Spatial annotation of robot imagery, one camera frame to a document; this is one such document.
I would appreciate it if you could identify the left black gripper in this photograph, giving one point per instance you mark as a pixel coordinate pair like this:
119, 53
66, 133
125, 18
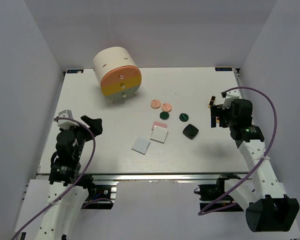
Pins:
94, 124

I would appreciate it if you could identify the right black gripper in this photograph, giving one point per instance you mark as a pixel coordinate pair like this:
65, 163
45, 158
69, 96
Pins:
216, 110

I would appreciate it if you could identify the gold black lipstick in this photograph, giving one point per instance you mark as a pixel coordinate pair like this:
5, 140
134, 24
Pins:
212, 101

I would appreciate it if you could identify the yellow drawer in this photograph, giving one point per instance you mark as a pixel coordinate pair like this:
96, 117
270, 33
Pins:
130, 81

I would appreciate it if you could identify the pink round compact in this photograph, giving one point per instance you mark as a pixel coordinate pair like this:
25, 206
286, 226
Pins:
155, 104
166, 107

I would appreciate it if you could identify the dark green round compact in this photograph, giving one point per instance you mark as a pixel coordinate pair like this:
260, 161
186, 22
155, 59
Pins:
164, 115

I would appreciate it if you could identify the peach top drawer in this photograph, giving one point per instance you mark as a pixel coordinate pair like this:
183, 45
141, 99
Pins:
125, 75

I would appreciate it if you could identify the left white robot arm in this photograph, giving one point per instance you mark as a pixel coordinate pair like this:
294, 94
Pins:
69, 185

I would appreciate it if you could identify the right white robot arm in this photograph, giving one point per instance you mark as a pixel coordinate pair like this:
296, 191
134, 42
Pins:
267, 208

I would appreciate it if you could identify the black square compact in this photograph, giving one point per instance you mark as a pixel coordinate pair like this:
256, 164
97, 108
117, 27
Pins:
190, 131

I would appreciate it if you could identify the right blue table sticker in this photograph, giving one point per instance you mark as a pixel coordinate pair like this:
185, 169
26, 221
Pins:
223, 69

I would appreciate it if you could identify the blue table sticker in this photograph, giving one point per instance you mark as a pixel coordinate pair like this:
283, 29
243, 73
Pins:
74, 71
223, 69

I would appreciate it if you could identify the grey bottom drawer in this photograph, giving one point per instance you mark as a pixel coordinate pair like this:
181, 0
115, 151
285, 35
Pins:
123, 95

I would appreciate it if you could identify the light blue square palette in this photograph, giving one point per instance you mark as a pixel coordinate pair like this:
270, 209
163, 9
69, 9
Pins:
141, 145

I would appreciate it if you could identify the pink square palette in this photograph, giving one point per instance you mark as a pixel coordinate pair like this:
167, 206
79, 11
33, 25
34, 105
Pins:
158, 124

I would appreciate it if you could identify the white round drawer cabinet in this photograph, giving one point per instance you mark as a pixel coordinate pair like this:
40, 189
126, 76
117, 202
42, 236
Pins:
110, 59

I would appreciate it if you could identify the left blue table sticker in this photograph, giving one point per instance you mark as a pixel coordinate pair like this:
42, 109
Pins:
74, 71

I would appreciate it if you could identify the white square palette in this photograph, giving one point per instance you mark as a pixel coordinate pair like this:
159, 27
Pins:
159, 134

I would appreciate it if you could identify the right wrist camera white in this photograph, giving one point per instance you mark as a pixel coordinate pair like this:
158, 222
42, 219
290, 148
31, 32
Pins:
229, 96

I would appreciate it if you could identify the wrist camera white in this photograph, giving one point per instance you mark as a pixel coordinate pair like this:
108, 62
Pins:
229, 96
64, 119

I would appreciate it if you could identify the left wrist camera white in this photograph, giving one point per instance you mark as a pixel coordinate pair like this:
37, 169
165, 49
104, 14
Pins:
64, 119

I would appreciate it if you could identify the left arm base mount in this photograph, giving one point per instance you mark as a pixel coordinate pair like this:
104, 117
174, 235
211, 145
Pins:
101, 193

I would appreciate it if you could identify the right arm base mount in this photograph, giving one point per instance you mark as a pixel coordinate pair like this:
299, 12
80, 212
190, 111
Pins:
209, 192

